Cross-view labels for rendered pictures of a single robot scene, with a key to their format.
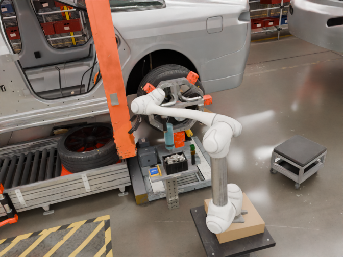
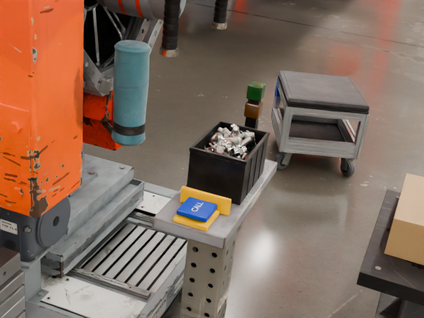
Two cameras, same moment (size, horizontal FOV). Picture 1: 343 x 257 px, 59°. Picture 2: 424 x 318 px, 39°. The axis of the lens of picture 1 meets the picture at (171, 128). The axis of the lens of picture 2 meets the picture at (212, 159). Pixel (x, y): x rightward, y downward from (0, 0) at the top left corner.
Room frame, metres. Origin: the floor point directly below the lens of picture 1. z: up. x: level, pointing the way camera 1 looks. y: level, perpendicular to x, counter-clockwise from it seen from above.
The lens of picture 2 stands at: (1.49, 1.16, 1.14)
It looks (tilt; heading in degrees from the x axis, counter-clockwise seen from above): 26 degrees down; 300
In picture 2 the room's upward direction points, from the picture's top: 7 degrees clockwise
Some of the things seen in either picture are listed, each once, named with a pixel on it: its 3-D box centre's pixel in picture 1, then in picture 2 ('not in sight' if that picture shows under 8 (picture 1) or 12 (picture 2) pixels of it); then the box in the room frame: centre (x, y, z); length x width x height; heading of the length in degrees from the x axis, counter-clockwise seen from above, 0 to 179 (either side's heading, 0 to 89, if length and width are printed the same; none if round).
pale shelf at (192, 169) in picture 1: (172, 170); (221, 191); (2.11, 0.03, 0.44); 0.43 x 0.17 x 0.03; 102
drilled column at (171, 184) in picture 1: (171, 189); (208, 272); (2.11, 0.06, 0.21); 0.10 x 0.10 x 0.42; 12
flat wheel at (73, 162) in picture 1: (91, 147); not in sight; (2.69, 0.88, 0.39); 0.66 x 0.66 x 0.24
